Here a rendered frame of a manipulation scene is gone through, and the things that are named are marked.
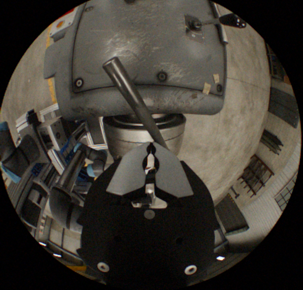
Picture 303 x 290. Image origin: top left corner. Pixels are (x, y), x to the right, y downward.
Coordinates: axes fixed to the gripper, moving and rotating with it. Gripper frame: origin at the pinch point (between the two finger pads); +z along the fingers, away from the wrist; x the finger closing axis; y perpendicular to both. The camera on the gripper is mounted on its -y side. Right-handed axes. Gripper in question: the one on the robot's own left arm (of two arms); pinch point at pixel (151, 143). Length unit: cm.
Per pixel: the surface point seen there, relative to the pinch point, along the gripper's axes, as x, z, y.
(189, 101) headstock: 8.1, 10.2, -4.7
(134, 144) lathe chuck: -4.2, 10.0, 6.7
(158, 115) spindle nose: 1.8, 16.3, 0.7
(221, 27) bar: 16.9, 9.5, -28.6
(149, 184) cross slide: 0, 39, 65
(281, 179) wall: 732, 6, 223
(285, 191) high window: 750, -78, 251
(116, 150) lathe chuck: -10.1, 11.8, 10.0
